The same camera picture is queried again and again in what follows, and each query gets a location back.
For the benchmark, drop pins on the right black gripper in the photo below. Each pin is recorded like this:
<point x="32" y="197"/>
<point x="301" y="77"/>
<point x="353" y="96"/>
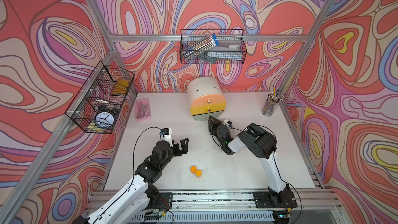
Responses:
<point x="212" y="124"/>

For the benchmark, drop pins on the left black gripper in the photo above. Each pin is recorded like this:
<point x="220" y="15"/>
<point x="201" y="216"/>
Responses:
<point x="178" y="152"/>

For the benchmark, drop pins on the round white drawer cabinet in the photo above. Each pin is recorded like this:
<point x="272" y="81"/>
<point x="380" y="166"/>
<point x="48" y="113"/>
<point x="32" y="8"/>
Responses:
<point x="206" y="98"/>

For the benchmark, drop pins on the orange paint can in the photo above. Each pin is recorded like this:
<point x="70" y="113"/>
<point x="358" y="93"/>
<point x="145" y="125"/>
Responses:
<point x="193" y="169"/>

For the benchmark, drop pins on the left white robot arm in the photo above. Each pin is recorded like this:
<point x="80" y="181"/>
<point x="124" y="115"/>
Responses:
<point x="139" y="192"/>

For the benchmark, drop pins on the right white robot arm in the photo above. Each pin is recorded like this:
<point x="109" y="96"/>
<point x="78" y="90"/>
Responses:
<point x="259" y="140"/>

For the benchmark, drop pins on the pink plastic box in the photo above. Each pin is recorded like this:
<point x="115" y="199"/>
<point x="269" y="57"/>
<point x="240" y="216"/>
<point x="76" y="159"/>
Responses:
<point x="142" y="109"/>

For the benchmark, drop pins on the clear pencil cup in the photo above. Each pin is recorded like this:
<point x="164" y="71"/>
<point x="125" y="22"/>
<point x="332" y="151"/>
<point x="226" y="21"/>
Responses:
<point x="272" y="101"/>

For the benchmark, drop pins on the grey white box in basket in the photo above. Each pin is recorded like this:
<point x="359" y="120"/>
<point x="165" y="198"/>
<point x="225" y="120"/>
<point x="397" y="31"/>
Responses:
<point x="231" y="53"/>

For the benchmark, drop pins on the clear tube of pencils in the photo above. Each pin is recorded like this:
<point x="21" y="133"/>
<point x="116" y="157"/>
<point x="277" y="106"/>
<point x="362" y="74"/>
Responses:
<point x="193" y="47"/>

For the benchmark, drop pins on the black alarm clock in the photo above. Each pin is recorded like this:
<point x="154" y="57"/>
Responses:
<point x="105" y="118"/>

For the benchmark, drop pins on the yellow object in basket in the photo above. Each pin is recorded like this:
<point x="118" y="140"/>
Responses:
<point x="120" y="88"/>

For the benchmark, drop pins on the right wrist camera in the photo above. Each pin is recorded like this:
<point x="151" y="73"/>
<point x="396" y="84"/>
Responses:
<point x="227" y="123"/>

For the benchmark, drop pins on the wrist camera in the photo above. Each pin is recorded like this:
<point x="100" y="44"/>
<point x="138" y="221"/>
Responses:
<point x="166" y="135"/>
<point x="227" y="123"/>

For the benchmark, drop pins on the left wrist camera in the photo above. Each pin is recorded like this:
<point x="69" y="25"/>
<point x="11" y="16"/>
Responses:
<point x="166" y="135"/>

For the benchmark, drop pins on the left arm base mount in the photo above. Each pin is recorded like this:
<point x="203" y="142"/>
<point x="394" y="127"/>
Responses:
<point x="158" y="200"/>

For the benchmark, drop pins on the black wire basket back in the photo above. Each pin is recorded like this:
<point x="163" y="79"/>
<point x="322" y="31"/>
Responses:
<point x="226" y="37"/>

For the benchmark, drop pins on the black wire basket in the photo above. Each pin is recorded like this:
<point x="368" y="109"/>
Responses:
<point x="226" y="37"/>
<point x="97" y="91"/>

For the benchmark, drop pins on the aluminium rail base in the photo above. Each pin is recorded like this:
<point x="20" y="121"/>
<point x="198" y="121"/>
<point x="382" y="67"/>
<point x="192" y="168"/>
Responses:
<point x="315" y="206"/>

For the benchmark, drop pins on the black wire basket left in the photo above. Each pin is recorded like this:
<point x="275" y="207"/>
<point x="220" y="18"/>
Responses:
<point x="97" y="91"/>

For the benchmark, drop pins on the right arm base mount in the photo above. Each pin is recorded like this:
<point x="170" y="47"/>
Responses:
<point x="272" y="199"/>

